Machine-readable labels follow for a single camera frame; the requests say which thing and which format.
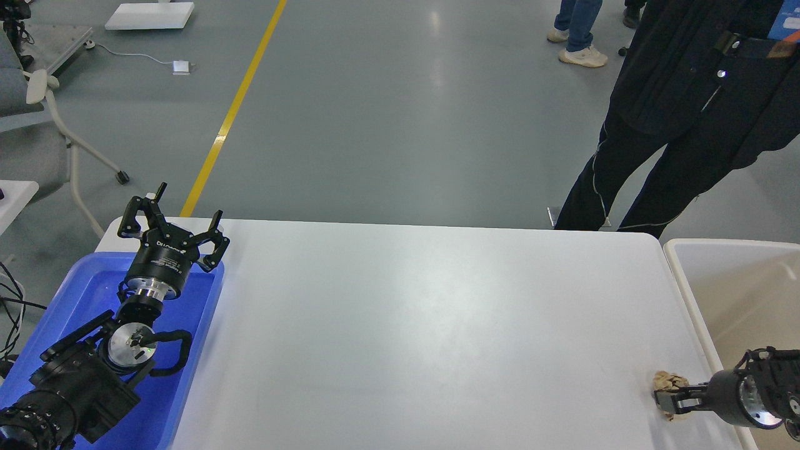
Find person in black clothes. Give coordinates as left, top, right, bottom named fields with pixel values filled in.
left=554, top=1, right=799, bottom=238

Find white power adapter with cable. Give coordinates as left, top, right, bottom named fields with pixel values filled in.
left=82, top=39, right=194, bottom=75

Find grey office chair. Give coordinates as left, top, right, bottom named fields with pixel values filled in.
left=1, top=35, right=129, bottom=236

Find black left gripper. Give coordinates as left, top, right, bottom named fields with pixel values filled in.
left=117, top=182, right=231, bottom=299

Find brown paper ball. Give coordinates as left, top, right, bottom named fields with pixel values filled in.
left=652, top=371, right=689, bottom=422

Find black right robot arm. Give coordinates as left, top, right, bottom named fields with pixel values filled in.
left=652, top=346, right=799, bottom=441

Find black cables at left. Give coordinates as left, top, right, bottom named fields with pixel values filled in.
left=0, top=261, right=48, bottom=379

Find blue plastic tray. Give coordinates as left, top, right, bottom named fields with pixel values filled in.
left=1, top=252, right=225, bottom=449

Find beige plastic bin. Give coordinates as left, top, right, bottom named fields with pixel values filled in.
left=662, top=239, right=799, bottom=449

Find left metal floor plate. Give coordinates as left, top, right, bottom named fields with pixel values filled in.
left=547, top=207, right=562, bottom=229

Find white side table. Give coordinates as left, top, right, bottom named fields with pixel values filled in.
left=0, top=179, right=39, bottom=234

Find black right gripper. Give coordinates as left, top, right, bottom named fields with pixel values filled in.
left=652, top=371, right=783, bottom=430

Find white flat board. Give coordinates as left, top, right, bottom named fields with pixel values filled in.
left=104, top=1, right=195, bottom=31

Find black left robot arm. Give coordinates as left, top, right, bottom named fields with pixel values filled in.
left=2, top=182, right=230, bottom=449

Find person in blue jeans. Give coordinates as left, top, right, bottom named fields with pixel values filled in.
left=547, top=1, right=608, bottom=68

